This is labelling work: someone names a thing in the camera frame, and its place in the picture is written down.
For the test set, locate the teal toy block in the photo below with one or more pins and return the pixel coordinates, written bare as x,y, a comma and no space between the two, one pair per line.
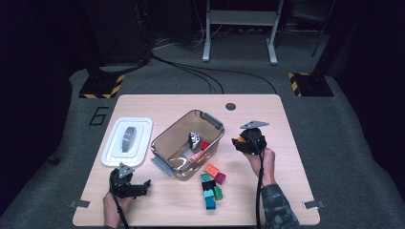
205,177

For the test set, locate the salmon pink toy block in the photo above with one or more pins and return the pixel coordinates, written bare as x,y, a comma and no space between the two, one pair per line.
196,156

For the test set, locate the magenta toy block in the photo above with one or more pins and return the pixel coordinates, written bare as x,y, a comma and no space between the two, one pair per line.
220,178

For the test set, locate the dark cyan sloped toy block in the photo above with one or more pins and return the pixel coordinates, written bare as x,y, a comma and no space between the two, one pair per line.
210,204

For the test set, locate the white metal stand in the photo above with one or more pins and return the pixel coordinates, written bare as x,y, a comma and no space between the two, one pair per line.
242,17

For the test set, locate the green toy block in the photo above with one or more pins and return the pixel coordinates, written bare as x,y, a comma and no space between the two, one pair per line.
218,193

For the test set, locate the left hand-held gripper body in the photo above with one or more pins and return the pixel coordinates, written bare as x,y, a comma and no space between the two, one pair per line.
122,187

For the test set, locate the red-orange toy block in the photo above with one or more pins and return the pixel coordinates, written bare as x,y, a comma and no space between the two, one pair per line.
212,170

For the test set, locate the transparent brown storage box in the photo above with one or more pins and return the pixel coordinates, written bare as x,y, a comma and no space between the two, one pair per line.
175,136

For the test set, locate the small black floor object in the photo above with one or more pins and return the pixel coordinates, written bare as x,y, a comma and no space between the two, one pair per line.
53,160

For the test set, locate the dark equipment cabinet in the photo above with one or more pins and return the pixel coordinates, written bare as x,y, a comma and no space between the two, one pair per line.
117,31

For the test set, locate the black and white toy figure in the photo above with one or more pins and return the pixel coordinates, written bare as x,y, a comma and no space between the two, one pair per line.
193,140

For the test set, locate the light blue toy block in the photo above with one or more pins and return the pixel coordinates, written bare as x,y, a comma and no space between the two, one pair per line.
208,194

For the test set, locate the striped black stand base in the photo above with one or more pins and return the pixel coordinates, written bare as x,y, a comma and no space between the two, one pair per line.
102,86
313,86

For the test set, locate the person's left hand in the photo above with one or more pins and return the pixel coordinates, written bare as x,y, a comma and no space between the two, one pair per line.
111,210

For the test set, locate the grey tape piece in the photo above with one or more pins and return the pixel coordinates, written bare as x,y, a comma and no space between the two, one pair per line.
313,204
79,204

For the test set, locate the person's right hand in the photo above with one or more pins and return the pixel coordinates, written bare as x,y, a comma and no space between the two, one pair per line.
267,165

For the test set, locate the orange toy block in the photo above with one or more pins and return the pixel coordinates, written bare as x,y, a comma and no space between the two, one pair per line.
239,139

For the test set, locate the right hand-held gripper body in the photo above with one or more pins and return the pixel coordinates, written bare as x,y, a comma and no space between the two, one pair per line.
254,143

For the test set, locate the red toy block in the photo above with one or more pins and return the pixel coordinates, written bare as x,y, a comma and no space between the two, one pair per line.
204,146

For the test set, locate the black toy block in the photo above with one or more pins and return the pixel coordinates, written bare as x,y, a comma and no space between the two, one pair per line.
208,185

